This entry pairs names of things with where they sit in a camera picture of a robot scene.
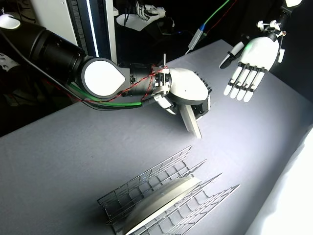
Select white sheet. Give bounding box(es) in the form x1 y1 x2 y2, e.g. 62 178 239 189
115 13 149 32

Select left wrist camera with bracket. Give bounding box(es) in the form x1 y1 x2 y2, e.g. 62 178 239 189
276 47 286 65

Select silver wire dish rack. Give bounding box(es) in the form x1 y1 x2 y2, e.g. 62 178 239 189
97 145 242 235

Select white plate with dark rim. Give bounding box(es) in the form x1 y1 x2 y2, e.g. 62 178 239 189
121 180 204 235

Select thin green cable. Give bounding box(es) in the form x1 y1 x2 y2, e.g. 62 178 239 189
202 0 232 26

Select red and black twisted wires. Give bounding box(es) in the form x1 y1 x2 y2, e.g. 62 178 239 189
116 64 170 100

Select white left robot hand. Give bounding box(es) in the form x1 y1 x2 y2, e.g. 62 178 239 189
219 34 280 103

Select thick green cable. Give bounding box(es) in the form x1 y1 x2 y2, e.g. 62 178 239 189
69 82 157 111

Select thin red wire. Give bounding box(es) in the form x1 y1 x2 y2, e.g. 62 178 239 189
206 0 238 35

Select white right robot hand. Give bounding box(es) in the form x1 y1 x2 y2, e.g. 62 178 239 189
168 68 213 141

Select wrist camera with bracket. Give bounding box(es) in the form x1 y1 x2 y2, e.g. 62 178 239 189
153 93 177 116
276 47 286 65

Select white robot column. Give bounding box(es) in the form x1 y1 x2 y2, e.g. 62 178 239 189
30 0 118 68

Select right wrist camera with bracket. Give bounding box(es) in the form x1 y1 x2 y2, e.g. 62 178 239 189
153 93 177 116

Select spare white robot hand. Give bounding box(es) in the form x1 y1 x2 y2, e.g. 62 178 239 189
135 0 167 21

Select silver adapter with blue plug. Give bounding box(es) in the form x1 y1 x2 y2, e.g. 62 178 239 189
187 24 205 51

